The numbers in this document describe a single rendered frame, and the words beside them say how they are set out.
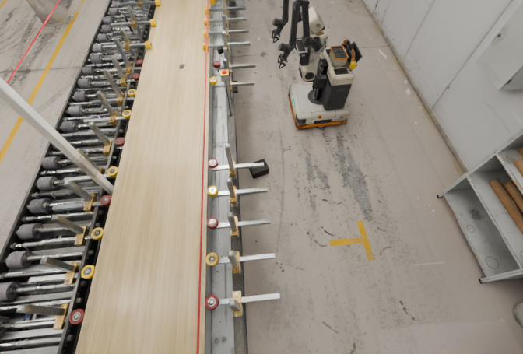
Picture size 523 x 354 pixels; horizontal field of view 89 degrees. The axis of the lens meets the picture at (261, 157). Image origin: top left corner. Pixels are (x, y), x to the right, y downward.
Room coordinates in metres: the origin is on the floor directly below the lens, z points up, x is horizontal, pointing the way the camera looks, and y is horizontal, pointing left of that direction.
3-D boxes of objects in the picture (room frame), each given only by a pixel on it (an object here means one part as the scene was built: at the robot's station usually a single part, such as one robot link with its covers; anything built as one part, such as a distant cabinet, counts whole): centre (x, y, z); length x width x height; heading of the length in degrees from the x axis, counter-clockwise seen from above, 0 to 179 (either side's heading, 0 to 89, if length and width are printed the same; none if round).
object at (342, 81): (2.53, -0.84, 0.59); 0.55 x 0.34 x 0.83; 6
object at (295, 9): (2.26, -0.31, 1.40); 0.11 x 0.06 x 0.43; 6
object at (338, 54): (2.53, -0.87, 0.87); 0.23 x 0.15 x 0.11; 6
